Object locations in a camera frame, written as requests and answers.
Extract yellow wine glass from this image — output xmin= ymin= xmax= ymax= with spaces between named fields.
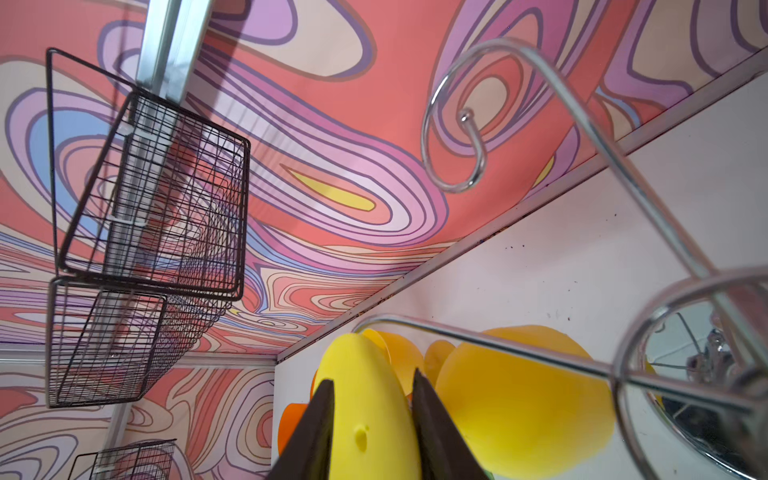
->
xmin=311 ymin=324 xmax=618 ymax=480
xmin=362 ymin=329 xmax=456 ymax=397

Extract back black wire basket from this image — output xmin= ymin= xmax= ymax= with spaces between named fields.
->
xmin=45 ymin=74 xmax=251 ymax=408

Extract black wire basket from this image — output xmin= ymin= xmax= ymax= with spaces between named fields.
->
xmin=45 ymin=74 xmax=251 ymax=408
xmin=68 ymin=439 xmax=176 ymax=480

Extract chrome wine glass rack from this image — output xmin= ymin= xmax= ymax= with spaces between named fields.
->
xmin=354 ymin=38 xmax=767 ymax=479

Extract orange wine glass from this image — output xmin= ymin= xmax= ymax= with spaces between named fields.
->
xmin=277 ymin=403 xmax=308 ymax=455

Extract left black wire basket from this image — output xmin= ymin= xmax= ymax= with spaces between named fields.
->
xmin=68 ymin=439 xmax=176 ymax=480

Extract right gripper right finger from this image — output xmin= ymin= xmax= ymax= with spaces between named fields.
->
xmin=411 ymin=370 xmax=488 ymax=480

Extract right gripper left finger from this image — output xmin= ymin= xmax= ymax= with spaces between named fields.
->
xmin=267 ymin=379 xmax=335 ymax=480

